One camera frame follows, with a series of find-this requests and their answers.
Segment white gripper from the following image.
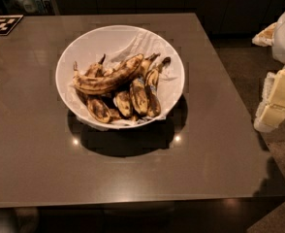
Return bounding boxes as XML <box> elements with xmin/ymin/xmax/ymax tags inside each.
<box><xmin>252</xmin><ymin>12</ymin><xmax>285</xmax><ymax>133</ymax></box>

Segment long spotted top banana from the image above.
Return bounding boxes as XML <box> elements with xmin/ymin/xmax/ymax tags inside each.
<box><xmin>73</xmin><ymin>53</ymin><xmax>144</xmax><ymax>95</ymax></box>

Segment spotted banana centre right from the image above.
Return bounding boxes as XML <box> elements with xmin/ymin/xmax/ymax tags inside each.
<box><xmin>130</xmin><ymin>53</ymin><xmax>159</xmax><ymax>116</ymax></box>

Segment spotted banana lower left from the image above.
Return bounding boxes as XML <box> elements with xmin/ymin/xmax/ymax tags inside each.
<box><xmin>86</xmin><ymin>96</ymin><xmax>111</xmax><ymax>123</ymax></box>

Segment white bowl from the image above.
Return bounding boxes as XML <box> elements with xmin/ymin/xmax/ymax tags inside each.
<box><xmin>55</xmin><ymin>25</ymin><xmax>185</xmax><ymax>131</ymax></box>

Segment spotted banana far right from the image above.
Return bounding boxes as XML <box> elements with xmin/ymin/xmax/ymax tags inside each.
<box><xmin>145</xmin><ymin>57</ymin><xmax>171</xmax><ymax>117</ymax></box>

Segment spotted banana back left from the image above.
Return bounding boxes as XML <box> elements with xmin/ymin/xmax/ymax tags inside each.
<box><xmin>85</xmin><ymin>55</ymin><xmax>106</xmax><ymax>78</ymax></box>

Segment black white marker tag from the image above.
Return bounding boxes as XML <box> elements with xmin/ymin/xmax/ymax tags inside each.
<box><xmin>0</xmin><ymin>15</ymin><xmax>23</xmax><ymax>36</ymax></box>

